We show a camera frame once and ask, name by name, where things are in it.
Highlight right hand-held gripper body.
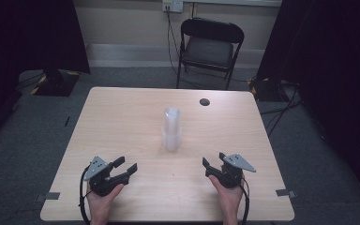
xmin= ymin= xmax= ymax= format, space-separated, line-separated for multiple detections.
xmin=205 ymin=152 xmax=258 ymax=189

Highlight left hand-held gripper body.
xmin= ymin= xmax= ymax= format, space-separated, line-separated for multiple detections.
xmin=83 ymin=155 xmax=131 ymax=198

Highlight stack of clear plastic cups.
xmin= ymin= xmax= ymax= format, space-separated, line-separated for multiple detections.
xmin=160 ymin=106 xmax=183 ymax=153

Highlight person's left hand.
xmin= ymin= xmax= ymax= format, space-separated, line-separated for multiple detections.
xmin=86 ymin=182 xmax=126 ymax=218

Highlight person's right hand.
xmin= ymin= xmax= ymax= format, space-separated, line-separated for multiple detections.
xmin=207 ymin=174 xmax=246 ymax=218

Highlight grey tape strip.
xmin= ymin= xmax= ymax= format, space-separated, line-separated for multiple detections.
xmin=275 ymin=188 xmax=297 ymax=199
xmin=35 ymin=191 xmax=61 ymax=203

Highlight black stand base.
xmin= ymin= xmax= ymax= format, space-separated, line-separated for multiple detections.
xmin=30 ymin=68 xmax=81 ymax=98
xmin=248 ymin=77 xmax=283 ymax=103

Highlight black folding chair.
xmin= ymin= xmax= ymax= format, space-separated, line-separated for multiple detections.
xmin=175 ymin=17 xmax=246 ymax=91

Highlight black curtain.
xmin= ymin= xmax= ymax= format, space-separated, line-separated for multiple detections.
xmin=0 ymin=0 xmax=91 ymax=148
xmin=255 ymin=0 xmax=360 ymax=209

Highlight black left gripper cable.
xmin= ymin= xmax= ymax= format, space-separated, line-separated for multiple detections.
xmin=78 ymin=165 xmax=92 ymax=225

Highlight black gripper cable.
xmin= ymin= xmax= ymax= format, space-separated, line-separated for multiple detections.
xmin=78 ymin=165 xmax=92 ymax=225
xmin=238 ymin=176 xmax=251 ymax=225

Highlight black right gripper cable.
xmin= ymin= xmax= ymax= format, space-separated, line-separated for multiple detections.
xmin=238 ymin=176 xmax=251 ymax=225

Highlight black floor cables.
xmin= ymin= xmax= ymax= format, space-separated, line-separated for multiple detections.
xmin=258 ymin=82 xmax=304 ymax=138

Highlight black power cable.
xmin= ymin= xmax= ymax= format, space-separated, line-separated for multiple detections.
xmin=165 ymin=7 xmax=182 ymax=76

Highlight white wall socket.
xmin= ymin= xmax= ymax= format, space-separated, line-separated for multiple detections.
xmin=161 ymin=0 xmax=185 ymax=14

